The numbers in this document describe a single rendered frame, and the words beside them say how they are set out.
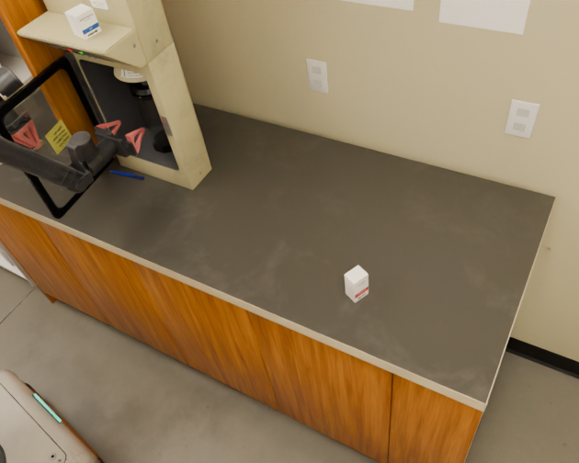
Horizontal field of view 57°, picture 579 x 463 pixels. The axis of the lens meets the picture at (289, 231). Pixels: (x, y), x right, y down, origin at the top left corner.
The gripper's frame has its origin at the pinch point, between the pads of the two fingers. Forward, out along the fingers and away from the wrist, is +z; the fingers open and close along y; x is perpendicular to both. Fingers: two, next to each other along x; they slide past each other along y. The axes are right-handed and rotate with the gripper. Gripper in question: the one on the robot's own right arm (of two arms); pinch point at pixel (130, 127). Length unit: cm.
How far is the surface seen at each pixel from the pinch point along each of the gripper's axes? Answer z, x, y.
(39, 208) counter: -26.0, 23.0, 29.3
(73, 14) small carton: -4.9, -39.8, -4.3
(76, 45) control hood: -8.4, -33.7, -5.3
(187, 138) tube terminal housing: 7.0, 5.4, -15.3
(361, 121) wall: 45, 16, -56
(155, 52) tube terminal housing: 6.4, -24.6, -15.2
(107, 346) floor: -34, 117, 40
